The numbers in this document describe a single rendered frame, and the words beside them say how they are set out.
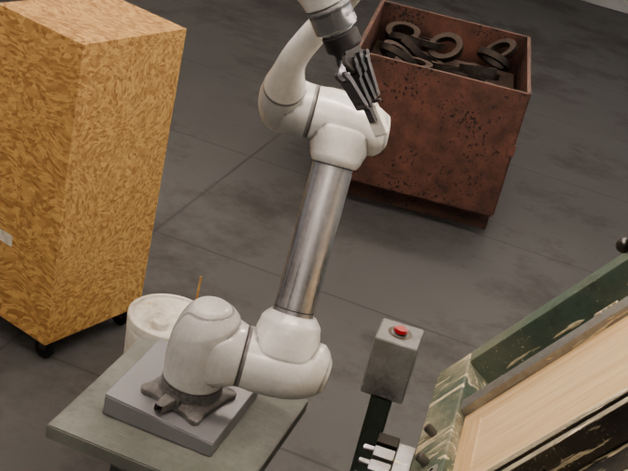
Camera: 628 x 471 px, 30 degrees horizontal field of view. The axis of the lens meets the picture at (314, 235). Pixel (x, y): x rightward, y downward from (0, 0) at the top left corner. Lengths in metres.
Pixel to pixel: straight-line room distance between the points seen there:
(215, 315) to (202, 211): 3.00
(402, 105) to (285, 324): 3.32
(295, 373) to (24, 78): 1.73
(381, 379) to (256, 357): 0.51
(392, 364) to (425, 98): 2.98
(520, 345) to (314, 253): 0.67
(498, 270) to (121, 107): 2.50
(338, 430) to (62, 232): 1.25
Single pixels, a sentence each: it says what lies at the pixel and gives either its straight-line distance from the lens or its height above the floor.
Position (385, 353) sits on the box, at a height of 0.89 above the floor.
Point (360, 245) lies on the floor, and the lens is 5.76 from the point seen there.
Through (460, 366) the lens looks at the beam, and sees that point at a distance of 3.19.
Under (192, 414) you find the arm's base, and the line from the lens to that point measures 2.86.
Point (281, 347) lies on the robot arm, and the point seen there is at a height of 1.03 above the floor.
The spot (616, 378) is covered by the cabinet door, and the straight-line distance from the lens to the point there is 2.59.
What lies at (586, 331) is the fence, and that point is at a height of 1.22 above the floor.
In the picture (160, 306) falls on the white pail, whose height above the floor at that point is 0.36.
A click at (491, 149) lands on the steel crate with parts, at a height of 0.49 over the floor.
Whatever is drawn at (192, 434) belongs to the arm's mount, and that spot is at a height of 0.79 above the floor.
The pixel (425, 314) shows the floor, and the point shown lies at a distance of 5.29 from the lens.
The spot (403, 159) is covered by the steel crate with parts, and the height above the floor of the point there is 0.32.
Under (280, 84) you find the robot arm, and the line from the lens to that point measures 2.65.
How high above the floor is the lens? 2.46
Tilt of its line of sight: 25 degrees down
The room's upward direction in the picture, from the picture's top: 13 degrees clockwise
